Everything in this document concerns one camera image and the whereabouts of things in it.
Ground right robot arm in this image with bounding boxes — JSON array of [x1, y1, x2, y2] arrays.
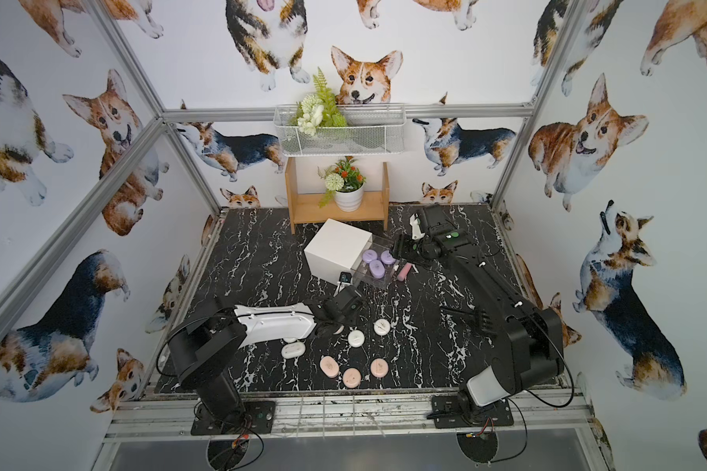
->
[[394, 231, 570, 410]]

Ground pink earphone case bottom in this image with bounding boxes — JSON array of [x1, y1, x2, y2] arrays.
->
[[343, 368, 363, 389]]

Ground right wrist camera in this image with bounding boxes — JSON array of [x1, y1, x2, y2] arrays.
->
[[410, 205, 456, 241]]

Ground white earphone case right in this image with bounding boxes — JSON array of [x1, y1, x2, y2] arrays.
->
[[373, 319, 391, 337]]

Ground pink earphone case oval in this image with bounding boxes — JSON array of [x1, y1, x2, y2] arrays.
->
[[319, 356, 340, 379]]

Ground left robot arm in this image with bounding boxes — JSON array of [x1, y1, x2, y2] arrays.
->
[[166, 286, 365, 425]]

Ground white potted plant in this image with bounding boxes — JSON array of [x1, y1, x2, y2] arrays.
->
[[317, 156, 366, 213]]

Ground white earphone case oval left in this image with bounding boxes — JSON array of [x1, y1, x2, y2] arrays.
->
[[281, 341, 306, 359]]

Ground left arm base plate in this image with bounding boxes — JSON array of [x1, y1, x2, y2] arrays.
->
[[190, 400, 277, 436]]

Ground purple earphone case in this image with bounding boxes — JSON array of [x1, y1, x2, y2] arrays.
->
[[379, 250, 396, 266], [361, 249, 379, 264], [368, 260, 386, 280]]

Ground white wire basket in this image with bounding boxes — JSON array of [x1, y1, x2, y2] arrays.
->
[[273, 104, 407, 157]]

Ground white earphone case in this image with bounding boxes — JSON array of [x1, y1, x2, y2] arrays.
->
[[348, 330, 365, 349], [373, 319, 391, 337]]

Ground white earphone case middle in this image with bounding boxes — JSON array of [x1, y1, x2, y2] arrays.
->
[[348, 330, 365, 349]]

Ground purple earphone case top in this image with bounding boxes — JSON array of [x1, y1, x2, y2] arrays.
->
[[361, 249, 379, 264]]

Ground pink earphone case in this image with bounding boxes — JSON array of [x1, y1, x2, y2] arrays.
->
[[343, 368, 363, 389], [370, 358, 389, 378]]

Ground white mini drawer cabinet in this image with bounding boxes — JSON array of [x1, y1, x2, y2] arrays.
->
[[304, 219, 373, 285]]

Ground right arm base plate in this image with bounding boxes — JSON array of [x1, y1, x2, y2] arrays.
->
[[426, 394, 515, 429]]

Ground purple pink toy rake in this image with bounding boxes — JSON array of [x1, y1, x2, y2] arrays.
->
[[397, 263, 412, 282]]

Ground wooden shelf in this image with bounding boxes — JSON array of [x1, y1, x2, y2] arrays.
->
[[284, 156, 391, 232]]

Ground green white artificial flowers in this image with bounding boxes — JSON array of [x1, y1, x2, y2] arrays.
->
[[290, 69, 348, 137]]

